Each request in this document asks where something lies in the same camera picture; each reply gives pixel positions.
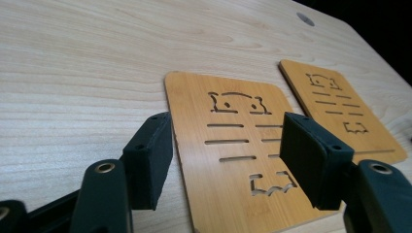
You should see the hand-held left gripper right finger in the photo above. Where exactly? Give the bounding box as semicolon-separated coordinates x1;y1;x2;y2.
279;111;356;212

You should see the grey round table grommet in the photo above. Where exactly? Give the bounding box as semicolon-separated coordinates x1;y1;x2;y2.
295;12;316;28

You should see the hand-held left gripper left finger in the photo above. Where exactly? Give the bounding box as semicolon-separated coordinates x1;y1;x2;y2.
121;111;175;212

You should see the bamboo coaster with cutouts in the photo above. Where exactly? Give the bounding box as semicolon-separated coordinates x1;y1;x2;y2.
163;71;343;233
278;58;409;166

